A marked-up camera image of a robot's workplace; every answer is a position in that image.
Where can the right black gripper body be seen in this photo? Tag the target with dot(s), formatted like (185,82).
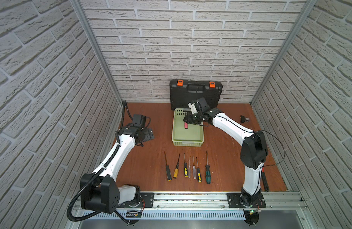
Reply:
(195,119)

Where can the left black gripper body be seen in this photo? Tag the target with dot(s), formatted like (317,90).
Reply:
(149,133)

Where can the black yellow screwdriver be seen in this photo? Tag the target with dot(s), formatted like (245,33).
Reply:
(198,172)
(186,173)

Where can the orange handle screwdriver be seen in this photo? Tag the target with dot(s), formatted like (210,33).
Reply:
(176,171)

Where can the green black handle screwdriver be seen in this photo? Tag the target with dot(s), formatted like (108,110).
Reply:
(207,170)

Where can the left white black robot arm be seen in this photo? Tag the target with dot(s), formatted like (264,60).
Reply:
(100,192)

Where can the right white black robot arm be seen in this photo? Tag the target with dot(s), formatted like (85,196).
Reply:
(254,148)

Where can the light green plastic bin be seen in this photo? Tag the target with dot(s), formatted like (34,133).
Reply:
(191,137)

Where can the black plastic tool case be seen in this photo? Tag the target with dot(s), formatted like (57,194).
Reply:
(183,92)

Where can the clear red handle screwdriver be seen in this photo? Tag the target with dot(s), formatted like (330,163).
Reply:
(194,169)

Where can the clear handle small screwdriver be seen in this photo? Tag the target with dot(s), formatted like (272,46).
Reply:
(189,167)

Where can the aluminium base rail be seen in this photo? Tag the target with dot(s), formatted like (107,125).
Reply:
(183,200)

